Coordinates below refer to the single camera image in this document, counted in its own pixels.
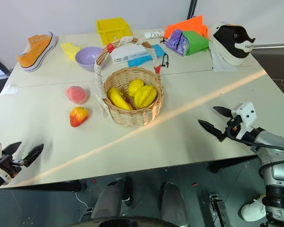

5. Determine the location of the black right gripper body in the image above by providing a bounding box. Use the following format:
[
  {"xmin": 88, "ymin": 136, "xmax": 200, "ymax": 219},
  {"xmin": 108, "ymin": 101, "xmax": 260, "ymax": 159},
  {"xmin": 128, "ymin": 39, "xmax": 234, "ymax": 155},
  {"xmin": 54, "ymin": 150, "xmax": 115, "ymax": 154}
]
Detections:
[{"xmin": 224, "ymin": 114, "xmax": 243, "ymax": 140}]

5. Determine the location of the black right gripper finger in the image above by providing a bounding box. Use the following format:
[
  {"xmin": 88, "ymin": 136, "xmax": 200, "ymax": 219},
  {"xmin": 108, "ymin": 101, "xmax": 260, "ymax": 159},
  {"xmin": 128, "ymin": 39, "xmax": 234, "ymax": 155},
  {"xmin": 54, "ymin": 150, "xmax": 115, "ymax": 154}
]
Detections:
[
  {"xmin": 198, "ymin": 119, "xmax": 226, "ymax": 142},
  {"xmin": 213, "ymin": 106, "xmax": 234, "ymax": 119}
]

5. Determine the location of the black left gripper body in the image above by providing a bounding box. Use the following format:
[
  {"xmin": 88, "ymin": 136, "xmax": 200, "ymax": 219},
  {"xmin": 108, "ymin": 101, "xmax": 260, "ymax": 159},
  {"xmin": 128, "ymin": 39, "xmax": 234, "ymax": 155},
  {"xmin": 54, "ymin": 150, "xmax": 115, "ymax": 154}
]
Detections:
[{"xmin": 0, "ymin": 154, "xmax": 25, "ymax": 178}]

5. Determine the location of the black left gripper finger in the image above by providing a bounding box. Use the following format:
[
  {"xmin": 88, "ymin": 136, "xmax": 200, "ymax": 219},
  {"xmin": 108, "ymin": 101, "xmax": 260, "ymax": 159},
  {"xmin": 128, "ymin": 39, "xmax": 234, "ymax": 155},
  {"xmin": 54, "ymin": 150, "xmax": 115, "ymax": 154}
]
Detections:
[
  {"xmin": 1, "ymin": 141, "xmax": 23, "ymax": 156},
  {"xmin": 23, "ymin": 143, "xmax": 45, "ymax": 168}
]

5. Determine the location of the red orange toy strawberry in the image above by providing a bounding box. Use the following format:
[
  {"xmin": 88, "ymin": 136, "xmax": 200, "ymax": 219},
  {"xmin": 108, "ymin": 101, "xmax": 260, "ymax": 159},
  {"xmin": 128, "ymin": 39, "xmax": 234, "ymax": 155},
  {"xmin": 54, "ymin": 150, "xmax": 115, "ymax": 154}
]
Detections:
[{"xmin": 69, "ymin": 106, "xmax": 90, "ymax": 128}]

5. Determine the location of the white tape piece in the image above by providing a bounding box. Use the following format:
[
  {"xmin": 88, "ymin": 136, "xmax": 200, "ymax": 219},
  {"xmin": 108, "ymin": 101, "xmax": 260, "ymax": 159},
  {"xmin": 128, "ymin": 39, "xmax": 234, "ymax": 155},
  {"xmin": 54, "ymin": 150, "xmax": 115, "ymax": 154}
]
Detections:
[{"xmin": 0, "ymin": 83, "xmax": 20, "ymax": 96}]

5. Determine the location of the black and white sneaker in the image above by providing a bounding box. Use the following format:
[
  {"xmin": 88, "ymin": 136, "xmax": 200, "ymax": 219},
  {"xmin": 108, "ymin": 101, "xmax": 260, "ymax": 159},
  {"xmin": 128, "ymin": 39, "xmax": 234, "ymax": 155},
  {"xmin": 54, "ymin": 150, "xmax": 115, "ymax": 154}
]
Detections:
[{"xmin": 206, "ymin": 21, "xmax": 257, "ymax": 67}]

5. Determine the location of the pink toy peach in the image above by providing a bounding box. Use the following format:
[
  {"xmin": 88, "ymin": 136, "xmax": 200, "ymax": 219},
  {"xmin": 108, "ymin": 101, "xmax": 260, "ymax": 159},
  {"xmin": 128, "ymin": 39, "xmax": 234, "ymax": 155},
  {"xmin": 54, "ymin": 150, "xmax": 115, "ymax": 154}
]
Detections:
[{"xmin": 66, "ymin": 86, "xmax": 88, "ymax": 105}]

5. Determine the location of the green paper sheet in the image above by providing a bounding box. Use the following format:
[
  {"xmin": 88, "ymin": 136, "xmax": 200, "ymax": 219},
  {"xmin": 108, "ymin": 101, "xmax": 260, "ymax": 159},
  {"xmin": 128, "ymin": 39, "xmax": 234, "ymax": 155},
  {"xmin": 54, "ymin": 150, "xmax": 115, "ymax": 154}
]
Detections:
[{"xmin": 182, "ymin": 30, "xmax": 210, "ymax": 56}]

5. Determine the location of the yellow toy starfruit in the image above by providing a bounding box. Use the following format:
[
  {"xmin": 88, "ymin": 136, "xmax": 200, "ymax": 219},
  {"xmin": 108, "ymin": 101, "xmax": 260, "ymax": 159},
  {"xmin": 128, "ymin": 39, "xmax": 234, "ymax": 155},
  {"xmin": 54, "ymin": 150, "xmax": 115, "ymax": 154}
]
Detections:
[{"xmin": 133, "ymin": 85, "xmax": 158, "ymax": 110}]

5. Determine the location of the black floor stand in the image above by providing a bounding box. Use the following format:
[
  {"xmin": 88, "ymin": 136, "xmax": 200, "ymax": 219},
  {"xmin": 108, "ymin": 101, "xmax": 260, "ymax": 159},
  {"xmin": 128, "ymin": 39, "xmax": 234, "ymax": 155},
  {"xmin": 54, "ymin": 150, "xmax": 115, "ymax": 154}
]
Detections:
[{"xmin": 201, "ymin": 189, "xmax": 228, "ymax": 227}]

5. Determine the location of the purple patterned bag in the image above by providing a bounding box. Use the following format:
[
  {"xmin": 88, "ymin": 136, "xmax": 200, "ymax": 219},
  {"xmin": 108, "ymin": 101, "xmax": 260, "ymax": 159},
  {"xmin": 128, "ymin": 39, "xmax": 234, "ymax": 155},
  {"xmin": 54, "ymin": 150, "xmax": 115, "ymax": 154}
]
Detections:
[{"xmin": 166, "ymin": 28, "xmax": 193, "ymax": 57}]

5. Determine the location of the grey rounded robot leg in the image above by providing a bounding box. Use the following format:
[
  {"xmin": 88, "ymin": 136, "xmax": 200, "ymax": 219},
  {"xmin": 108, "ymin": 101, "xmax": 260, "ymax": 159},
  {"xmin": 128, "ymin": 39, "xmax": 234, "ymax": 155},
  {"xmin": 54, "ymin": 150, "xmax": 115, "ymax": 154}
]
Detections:
[
  {"xmin": 90, "ymin": 176, "xmax": 133, "ymax": 219},
  {"xmin": 159, "ymin": 182, "xmax": 189, "ymax": 227}
]

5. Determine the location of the white shoe on floor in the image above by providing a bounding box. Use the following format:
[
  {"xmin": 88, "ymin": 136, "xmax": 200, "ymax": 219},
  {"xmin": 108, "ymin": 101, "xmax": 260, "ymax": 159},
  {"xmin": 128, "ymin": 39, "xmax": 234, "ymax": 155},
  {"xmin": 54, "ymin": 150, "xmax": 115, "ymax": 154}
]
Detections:
[{"xmin": 241, "ymin": 194, "xmax": 267, "ymax": 222}]

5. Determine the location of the yellow toy lemon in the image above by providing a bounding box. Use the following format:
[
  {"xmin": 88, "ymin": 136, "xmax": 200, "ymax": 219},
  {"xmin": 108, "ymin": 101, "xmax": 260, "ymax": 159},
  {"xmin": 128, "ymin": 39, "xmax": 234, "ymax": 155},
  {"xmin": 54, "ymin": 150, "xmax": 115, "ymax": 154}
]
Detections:
[{"xmin": 127, "ymin": 79, "xmax": 145, "ymax": 97}]

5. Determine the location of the orange canvas sneaker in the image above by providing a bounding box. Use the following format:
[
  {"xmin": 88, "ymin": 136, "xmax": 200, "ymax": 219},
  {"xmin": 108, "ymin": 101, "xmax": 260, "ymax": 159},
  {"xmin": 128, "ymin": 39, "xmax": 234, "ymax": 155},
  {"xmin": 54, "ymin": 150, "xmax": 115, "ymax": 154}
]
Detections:
[{"xmin": 16, "ymin": 31, "xmax": 57, "ymax": 72}]

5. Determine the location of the yellow toy banana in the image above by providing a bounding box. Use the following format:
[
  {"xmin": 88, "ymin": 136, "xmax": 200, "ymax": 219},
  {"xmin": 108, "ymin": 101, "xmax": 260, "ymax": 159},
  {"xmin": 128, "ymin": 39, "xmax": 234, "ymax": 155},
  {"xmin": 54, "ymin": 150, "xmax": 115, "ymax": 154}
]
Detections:
[{"xmin": 107, "ymin": 87, "xmax": 134, "ymax": 111}]

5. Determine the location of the white Dove bottle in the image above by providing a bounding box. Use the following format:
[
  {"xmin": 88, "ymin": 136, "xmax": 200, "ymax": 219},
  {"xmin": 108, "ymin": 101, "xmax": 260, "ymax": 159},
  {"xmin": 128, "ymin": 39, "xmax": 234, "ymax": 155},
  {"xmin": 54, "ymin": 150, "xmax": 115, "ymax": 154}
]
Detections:
[{"xmin": 143, "ymin": 29, "xmax": 167, "ymax": 40}]

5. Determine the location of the purple plastic bowl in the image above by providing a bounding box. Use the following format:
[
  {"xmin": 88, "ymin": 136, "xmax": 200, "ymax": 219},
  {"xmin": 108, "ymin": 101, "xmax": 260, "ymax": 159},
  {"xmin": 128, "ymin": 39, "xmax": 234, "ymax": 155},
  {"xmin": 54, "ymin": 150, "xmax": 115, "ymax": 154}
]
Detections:
[{"xmin": 75, "ymin": 46, "xmax": 105, "ymax": 72}]

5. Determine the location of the yellow sponge block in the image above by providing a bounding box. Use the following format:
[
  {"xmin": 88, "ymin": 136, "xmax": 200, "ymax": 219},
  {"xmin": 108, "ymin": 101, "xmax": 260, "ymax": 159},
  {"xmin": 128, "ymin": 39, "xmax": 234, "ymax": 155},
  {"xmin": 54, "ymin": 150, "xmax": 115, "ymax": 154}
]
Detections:
[{"xmin": 60, "ymin": 42, "xmax": 82, "ymax": 62}]

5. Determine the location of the dark rounded robot torso edge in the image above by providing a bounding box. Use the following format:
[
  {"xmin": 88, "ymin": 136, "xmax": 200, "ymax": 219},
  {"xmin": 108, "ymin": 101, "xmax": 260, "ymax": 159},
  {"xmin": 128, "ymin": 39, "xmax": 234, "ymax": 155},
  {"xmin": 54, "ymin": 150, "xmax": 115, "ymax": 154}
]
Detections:
[{"xmin": 68, "ymin": 216, "xmax": 181, "ymax": 227}]

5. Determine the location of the white flat cardboard box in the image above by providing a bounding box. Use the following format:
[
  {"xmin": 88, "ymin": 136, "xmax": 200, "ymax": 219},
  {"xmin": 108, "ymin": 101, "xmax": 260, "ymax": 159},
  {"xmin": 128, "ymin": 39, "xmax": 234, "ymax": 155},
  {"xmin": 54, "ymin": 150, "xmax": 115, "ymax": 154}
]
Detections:
[{"xmin": 110, "ymin": 43, "xmax": 152, "ymax": 65}]

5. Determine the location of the yellow plastic bin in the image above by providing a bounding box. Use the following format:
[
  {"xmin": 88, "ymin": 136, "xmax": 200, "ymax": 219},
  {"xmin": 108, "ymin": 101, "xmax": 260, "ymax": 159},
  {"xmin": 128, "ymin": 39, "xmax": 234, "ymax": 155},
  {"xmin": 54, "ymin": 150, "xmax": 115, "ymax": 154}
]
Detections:
[{"xmin": 95, "ymin": 17, "xmax": 134, "ymax": 46}]

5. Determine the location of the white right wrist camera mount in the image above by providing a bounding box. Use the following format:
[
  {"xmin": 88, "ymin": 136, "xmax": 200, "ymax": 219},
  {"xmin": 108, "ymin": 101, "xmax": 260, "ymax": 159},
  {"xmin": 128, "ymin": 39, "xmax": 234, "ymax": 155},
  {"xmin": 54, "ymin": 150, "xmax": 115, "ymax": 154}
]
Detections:
[{"xmin": 231, "ymin": 102, "xmax": 257, "ymax": 140}]

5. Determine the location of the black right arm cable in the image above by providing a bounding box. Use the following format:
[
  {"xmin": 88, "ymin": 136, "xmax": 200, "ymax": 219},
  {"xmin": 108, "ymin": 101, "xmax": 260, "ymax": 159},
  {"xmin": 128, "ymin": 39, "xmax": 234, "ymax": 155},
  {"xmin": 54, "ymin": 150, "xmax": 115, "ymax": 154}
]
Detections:
[{"xmin": 227, "ymin": 127, "xmax": 284, "ymax": 188}]

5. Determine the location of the wicker basket with wrapped handle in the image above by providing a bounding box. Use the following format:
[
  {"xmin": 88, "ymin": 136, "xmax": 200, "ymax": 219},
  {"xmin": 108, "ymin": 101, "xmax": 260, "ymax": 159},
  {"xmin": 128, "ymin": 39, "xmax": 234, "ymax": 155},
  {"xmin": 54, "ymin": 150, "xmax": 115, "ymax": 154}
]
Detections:
[{"xmin": 94, "ymin": 37, "xmax": 165, "ymax": 128}]

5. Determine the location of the black vertical post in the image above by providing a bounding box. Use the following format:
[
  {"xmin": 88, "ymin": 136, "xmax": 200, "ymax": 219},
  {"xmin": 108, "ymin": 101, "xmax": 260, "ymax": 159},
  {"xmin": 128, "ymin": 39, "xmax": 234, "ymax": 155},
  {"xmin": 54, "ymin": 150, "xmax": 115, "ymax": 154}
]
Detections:
[{"xmin": 186, "ymin": 0, "xmax": 198, "ymax": 20}]

